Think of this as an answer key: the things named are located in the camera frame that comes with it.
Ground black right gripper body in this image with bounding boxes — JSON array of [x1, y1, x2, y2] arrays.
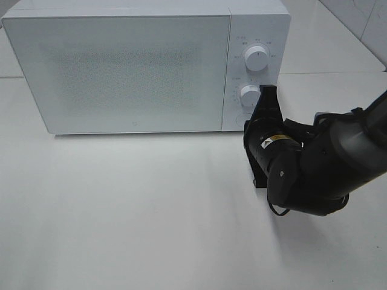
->
[[243, 113, 302, 190]]

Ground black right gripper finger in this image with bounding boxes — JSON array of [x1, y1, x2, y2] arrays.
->
[[251, 85, 283, 120]]

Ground white timer knob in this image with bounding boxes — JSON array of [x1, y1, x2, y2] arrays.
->
[[239, 85, 260, 108]]

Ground round white door button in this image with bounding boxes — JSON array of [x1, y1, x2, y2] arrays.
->
[[236, 113, 252, 127]]

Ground white microwave door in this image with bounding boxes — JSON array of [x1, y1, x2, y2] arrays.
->
[[4, 16, 229, 134]]

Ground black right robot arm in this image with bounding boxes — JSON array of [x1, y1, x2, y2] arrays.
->
[[243, 85, 386, 216]]

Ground upper white power knob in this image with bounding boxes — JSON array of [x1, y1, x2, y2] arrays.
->
[[243, 43, 269, 72]]

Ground white microwave oven body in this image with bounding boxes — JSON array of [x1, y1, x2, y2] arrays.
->
[[1, 1, 291, 135]]

